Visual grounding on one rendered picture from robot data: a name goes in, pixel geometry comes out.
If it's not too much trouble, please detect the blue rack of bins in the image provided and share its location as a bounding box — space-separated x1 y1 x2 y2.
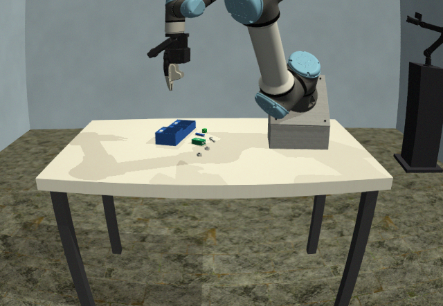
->
155 120 196 146

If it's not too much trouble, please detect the green 9v battery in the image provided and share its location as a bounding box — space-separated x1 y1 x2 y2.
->
192 138 206 146

